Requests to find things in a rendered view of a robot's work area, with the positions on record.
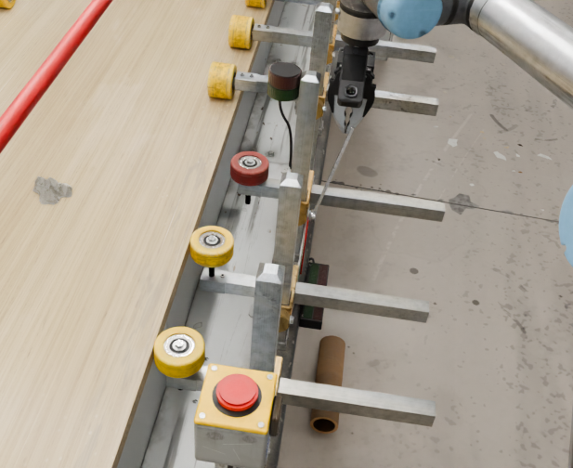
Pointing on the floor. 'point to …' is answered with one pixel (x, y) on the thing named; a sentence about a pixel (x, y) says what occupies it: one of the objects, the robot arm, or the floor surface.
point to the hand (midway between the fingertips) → (345, 129)
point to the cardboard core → (326, 375)
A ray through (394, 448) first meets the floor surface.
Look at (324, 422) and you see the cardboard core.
